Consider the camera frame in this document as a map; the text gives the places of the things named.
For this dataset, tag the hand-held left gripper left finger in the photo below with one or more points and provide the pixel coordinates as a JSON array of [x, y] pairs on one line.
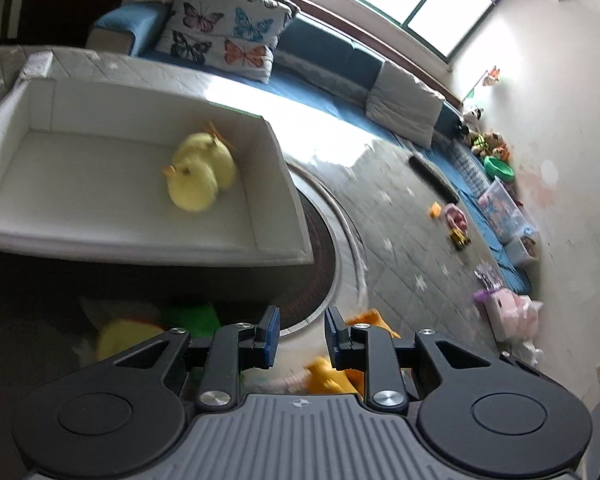
[[269, 336]]

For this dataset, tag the pile of plush toys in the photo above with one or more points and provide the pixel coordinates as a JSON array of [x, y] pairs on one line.
[[490, 144]]

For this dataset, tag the butterfly print pillow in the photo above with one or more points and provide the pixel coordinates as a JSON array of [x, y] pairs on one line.
[[220, 25]]

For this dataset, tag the black white plush toy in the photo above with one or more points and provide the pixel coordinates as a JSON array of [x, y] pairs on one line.
[[472, 116]]

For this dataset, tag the orange plush toy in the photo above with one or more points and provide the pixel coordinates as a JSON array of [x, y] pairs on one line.
[[325, 375]]

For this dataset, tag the small orange toy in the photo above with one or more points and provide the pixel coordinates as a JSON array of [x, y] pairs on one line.
[[435, 210]]

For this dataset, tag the pastel pink white toy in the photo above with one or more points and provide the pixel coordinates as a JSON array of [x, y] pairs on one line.
[[280, 382]]

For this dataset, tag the blue sofa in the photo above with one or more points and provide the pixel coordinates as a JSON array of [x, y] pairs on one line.
[[330, 55]]

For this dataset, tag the grey star quilted mat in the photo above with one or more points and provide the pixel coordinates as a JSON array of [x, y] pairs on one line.
[[405, 220]]

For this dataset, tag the round dark rug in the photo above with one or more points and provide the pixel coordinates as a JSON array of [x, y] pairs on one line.
[[320, 260]]

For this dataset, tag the colourful wall decoration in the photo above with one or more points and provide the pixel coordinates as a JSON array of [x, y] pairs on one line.
[[490, 77]]

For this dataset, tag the long black object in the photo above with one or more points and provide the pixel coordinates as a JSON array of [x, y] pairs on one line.
[[432, 176]]

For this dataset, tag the yellow plush duck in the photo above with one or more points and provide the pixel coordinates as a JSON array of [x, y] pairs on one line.
[[195, 180]]

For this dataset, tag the yellow plush toy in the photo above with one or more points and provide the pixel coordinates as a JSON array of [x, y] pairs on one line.
[[125, 335]]

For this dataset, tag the grey white cushion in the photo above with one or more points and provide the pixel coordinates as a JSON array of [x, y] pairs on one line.
[[405, 105]]

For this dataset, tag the white crumpled tissue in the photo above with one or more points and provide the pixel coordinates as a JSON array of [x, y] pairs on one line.
[[529, 352]]

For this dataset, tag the green plastic bowl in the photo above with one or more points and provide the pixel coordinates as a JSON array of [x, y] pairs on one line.
[[499, 167]]

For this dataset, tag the white fabric storage box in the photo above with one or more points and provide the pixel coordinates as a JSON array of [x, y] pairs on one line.
[[105, 200]]

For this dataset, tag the small clear storage box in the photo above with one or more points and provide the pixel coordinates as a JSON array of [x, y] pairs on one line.
[[522, 250]]

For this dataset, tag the yellow toy truck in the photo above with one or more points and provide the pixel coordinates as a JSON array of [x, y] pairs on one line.
[[459, 238]]

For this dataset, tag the large clear storage box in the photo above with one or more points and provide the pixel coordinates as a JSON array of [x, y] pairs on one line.
[[502, 210]]

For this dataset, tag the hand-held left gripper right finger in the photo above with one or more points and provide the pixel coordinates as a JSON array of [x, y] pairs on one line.
[[334, 339]]

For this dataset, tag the green plush toy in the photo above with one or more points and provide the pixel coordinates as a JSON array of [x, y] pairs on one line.
[[195, 317]]

